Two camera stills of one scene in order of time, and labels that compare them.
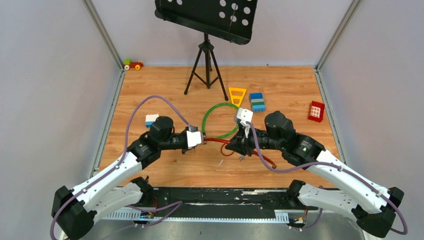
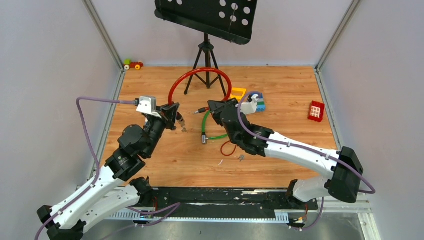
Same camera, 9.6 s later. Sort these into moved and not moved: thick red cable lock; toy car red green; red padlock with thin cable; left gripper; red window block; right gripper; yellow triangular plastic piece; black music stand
Moved: thick red cable lock; right gripper; left gripper
Not moved: toy car red green; red window block; red padlock with thin cable; yellow triangular plastic piece; black music stand
